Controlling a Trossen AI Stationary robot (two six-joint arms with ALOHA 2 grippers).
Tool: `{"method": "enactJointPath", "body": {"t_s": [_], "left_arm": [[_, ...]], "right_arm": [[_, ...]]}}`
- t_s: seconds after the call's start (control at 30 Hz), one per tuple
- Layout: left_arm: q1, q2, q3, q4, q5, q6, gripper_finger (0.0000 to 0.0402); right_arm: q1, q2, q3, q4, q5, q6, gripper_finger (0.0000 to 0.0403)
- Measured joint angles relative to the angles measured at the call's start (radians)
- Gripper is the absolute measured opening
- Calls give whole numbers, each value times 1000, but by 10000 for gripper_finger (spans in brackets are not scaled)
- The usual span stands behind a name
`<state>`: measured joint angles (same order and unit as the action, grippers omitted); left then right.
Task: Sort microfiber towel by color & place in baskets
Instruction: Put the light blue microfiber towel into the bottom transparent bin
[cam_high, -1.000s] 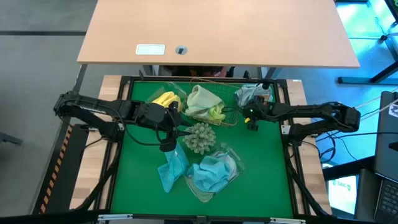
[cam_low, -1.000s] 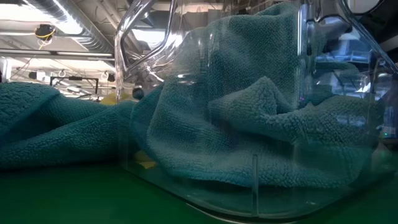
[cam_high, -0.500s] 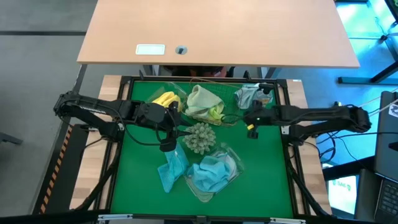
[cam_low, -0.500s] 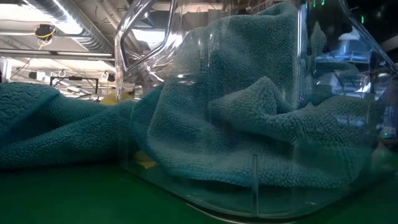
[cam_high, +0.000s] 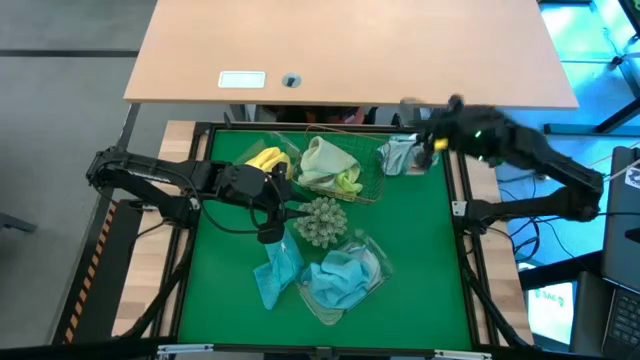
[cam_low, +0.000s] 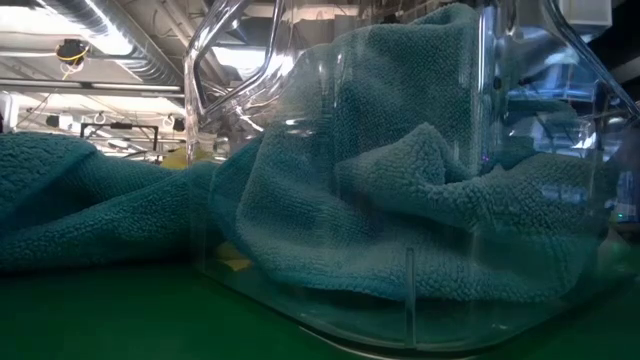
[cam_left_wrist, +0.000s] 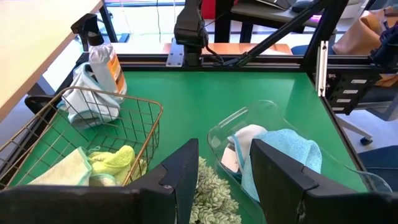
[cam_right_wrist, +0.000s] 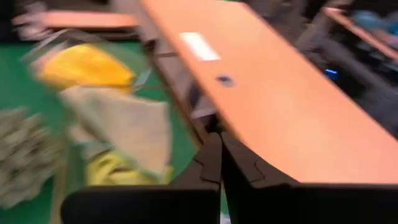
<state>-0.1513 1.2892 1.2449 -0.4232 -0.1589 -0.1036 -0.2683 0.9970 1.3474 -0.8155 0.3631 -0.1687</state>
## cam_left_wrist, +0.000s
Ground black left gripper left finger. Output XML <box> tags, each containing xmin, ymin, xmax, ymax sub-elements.
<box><xmin>0</xmin><ymin>138</ymin><xmax>200</xmax><ymax>224</ymax></box>

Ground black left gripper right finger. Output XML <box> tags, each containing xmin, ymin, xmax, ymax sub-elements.
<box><xmin>249</xmin><ymin>138</ymin><xmax>398</xmax><ymax>224</ymax></box>

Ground large lime green microfiber towel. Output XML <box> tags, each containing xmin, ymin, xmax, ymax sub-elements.
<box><xmin>116</xmin><ymin>157</ymin><xmax>147</xmax><ymax>185</ymax></box>

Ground light blue microfiber towel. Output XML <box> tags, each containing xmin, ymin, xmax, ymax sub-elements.
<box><xmin>240</xmin><ymin>128</ymin><xmax>323</xmax><ymax>203</ymax></box>

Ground small lime green microfiber towel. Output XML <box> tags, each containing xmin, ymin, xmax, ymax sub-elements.
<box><xmin>88</xmin><ymin>144</ymin><xmax>137</xmax><ymax>175</ymax></box>

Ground white teal-edged towel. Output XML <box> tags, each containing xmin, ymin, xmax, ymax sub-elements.
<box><xmin>221</xmin><ymin>124</ymin><xmax>269</xmax><ymax>175</ymax></box>

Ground pale green teal-edged towel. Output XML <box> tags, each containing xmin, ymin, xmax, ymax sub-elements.
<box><xmin>27</xmin><ymin>146</ymin><xmax>118</xmax><ymax>187</ymax></box>

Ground pale blue crumpled towel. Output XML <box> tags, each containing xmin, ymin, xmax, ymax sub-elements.
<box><xmin>57</xmin><ymin>62</ymin><xmax>125</xmax><ymax>129</ymax></box>

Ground artificial green succulent plant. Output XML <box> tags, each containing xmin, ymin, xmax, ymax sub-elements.
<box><xmin>188</xmin><ymin>156</ymin><xmax>243</xmax><ymax>224</ymax></box>

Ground large clear plastic bin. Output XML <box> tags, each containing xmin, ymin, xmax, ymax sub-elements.
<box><xmin>206</xmin><ymin>99</ymin><xmax>393</xmax><ymax>224</ymax></box>

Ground office chair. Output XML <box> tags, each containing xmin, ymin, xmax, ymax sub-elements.
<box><xmin>335</xmin><ymin>86</ymin><xmax>398</xmax><ymax>193</ymax></box>

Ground green table mat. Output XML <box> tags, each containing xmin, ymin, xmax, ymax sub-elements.
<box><xmin>9</xmin><ymin>70</ymin><xmax>369</xmax><ymax>224</ymax></box>

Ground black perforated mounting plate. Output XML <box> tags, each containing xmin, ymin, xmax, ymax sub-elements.
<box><xmin>325</xmin><ymin>73</ymin><xmax>376</xmax><ymax>116</ymax></box>

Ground spray bottle with orange label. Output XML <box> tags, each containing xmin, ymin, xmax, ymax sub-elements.
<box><xmin>70</xmin><ymin>13</ymin><xmax>127</xmax><ymax>104</ymax></box>

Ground black side desk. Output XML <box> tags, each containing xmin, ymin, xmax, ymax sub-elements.
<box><xmin>214</xmin><ymin>0</ymin><xmax>343</xmax><ymax>44</ymax></box>

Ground light wooden desk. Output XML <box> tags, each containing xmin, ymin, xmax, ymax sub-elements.
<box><xmin>0</xmin><ymin>0</ymin><xmax>104</xmax><ymax>123</ymax></box>

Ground copper wire basket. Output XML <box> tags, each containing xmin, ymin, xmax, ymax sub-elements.
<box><xmin>0</xmin><ymin>86</ymin><xmax>164</xmax><ymax>190</ymax></box>

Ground silver aluminium bracket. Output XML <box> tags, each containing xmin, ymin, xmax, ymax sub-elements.
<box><xmin>315</xmin><ymin>40</ymin><xmax>329</xmax><ymax>98</ymax></box>

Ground black aluminium table frame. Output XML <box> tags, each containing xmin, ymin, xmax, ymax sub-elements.
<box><xmin>0</xmin><ymin>0</ymin><xmax>398</xmax><ymax>190</ymax></box>

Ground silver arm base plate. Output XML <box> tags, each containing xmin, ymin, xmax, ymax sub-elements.
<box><xmin>165</xmin><ymin>37</ymin><xmax>185</xmax><ymax>68</ymax></box>

